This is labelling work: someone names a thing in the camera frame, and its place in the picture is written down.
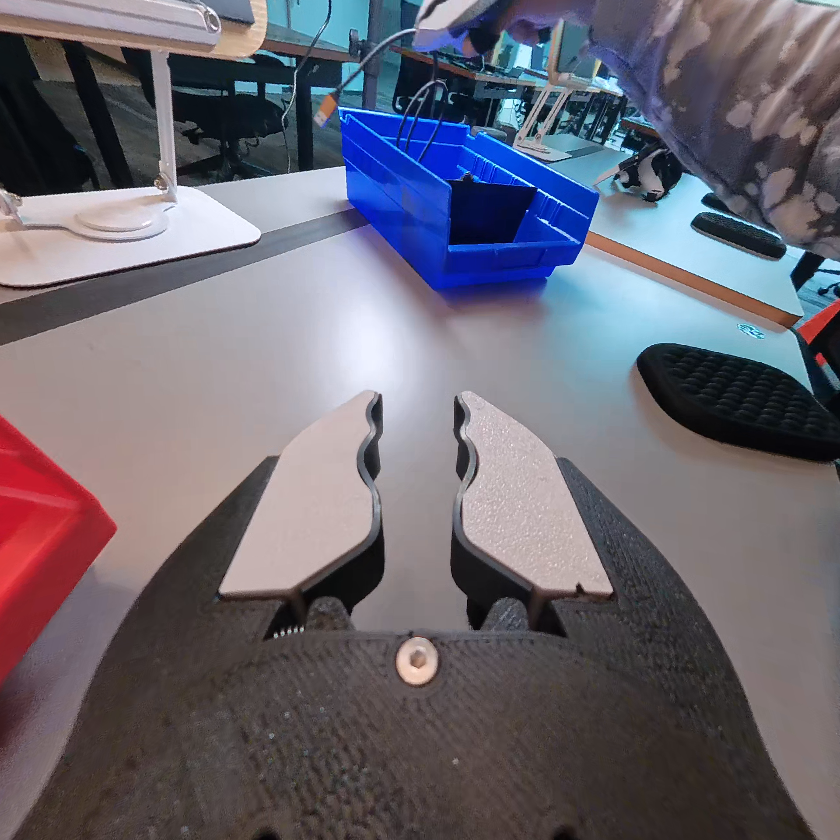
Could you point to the blue storage bin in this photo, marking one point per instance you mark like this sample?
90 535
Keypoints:
407 197

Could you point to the white tablet stand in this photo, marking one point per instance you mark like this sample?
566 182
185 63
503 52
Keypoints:
544 148
131 243

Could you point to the black white VR headset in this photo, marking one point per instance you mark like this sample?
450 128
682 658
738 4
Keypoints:
646 174

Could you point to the person's right hand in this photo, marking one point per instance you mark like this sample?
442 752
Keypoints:
525 26

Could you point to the black bin divider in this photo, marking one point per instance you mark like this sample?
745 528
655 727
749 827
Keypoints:
485 210

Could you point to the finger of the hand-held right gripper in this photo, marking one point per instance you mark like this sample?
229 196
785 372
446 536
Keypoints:
453 13

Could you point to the person's right forearm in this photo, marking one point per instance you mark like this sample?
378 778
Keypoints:
722 98

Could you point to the black light stand pole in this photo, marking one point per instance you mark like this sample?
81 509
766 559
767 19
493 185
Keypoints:
375 65

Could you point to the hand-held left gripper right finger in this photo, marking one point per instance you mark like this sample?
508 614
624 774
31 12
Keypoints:
525 518

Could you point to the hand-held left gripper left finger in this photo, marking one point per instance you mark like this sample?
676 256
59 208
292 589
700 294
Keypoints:
308 518

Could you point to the red storage bin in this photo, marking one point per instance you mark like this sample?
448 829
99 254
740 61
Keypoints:
39 538

